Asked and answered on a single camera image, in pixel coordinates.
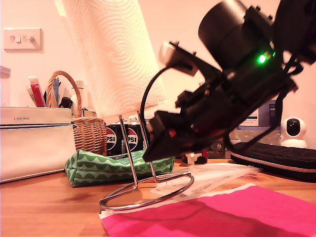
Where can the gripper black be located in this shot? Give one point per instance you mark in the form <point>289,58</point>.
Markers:
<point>209,106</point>

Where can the white paper towel roll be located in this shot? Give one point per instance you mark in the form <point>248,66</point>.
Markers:
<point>111,49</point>

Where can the clear plastic bag printed text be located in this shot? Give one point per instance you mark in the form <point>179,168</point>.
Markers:
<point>170,187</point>

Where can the frosted plastic bag with script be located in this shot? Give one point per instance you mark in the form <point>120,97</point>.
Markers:
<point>222,172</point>

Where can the pink zip bag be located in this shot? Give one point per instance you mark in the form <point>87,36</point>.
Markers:
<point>222,214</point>

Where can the large clear water bottle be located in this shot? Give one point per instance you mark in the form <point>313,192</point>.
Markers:
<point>261,121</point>

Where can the green wave pattern pouch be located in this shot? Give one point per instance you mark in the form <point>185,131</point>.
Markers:
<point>98,170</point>

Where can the small white box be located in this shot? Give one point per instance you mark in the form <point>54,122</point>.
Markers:
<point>90,113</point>

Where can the black zip case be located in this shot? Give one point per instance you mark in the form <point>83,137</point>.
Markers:
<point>284,160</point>

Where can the white bottle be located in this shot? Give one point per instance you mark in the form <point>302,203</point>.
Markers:
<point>79,86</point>

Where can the blue and white toothbrush pack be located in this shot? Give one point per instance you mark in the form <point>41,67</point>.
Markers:
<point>57,91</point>

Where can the white Lancome cosmetic case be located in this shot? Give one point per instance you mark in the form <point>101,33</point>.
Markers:
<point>32,148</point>

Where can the red tube with white cap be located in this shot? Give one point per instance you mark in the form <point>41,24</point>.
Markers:
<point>38,96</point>

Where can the white slim tube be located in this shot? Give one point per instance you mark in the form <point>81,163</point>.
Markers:
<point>30,97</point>

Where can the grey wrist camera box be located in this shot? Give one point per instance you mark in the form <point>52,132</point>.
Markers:
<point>170,54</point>

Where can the small white round camera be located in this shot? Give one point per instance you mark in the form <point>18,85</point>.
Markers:
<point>293,144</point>

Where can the white double light switch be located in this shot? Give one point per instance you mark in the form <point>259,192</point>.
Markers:
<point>24,47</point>

